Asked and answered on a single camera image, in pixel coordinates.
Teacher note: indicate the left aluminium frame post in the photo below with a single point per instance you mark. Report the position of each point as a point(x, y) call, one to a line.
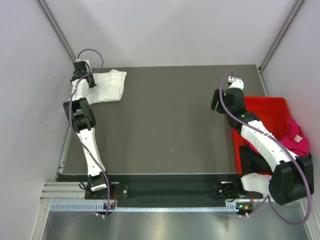
point(56, 28)

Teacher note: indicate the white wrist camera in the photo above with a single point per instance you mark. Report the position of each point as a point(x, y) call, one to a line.
point(235, 83)
point(82, 65)

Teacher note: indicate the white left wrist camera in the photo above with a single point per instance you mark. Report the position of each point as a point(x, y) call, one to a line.
point(82, 65)

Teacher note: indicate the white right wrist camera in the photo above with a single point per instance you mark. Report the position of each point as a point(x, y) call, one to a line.
point(235, 83)

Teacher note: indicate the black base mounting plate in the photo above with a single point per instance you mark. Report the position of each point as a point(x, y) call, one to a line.
point(179, 201)

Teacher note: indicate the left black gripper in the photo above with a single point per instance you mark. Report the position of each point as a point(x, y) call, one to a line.
point(93, 83)

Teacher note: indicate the aluminium frame post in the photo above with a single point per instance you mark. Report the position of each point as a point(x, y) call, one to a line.
point(56, 28)
point(281, 34)

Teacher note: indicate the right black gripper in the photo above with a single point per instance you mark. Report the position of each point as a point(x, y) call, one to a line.
point(217, 97)

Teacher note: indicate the red plastic bin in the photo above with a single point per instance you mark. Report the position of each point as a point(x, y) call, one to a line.
point(272, 111)

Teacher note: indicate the black t shirt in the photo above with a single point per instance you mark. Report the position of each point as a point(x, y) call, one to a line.
point(253, 162)

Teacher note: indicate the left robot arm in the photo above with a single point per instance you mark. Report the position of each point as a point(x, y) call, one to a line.
point(82, 121)

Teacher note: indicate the white t shirt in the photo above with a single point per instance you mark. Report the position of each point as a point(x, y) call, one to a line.
point(109, 87)

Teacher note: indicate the right aluminium frame post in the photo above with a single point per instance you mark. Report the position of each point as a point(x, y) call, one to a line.
point(281, 34)

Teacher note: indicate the aluminium front rail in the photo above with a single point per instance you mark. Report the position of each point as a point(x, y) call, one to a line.
point(123, 191)

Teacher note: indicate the grey slotted cable duct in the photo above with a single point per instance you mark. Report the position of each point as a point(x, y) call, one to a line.
point(233, 207)

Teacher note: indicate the pink t shirt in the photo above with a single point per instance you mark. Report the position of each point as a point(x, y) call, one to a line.
point(295, 141)

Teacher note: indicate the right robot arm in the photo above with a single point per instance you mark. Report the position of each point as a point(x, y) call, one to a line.
point(292, 176)

